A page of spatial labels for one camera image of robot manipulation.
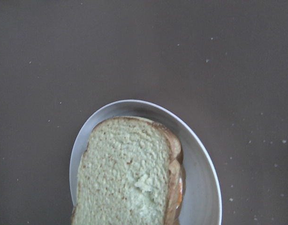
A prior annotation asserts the bread slice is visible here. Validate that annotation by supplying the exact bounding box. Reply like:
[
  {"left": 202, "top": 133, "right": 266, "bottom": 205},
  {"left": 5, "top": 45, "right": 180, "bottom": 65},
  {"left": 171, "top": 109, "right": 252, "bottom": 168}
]
[{"left": 71, "top": 116, "right": 182, "bottom": 225}]

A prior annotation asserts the white round plate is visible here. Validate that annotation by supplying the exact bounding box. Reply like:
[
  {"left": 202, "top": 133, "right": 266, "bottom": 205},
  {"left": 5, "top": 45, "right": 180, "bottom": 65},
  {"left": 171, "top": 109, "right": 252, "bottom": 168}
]
[{"left": 69, "top": 99, "right": 222, "bottom": 225}]

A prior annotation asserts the fried egg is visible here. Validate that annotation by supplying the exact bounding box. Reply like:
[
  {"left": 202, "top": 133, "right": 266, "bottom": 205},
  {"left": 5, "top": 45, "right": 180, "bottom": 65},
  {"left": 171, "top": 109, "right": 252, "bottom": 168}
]
[{"left": 176, "top": 177, "right": 183, "bottom": 209}]

